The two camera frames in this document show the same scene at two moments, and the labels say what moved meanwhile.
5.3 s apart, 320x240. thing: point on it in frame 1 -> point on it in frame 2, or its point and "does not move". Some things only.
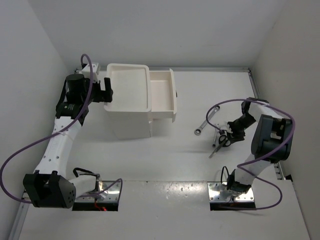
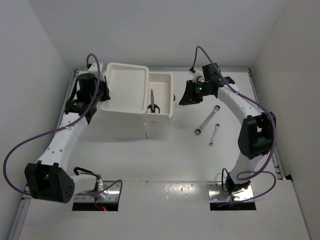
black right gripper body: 238,130 -> 200,90
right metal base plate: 218,192 does not move
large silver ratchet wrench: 198,131 does not move
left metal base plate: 112,196 does not move
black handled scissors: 223,142 -> 152,106
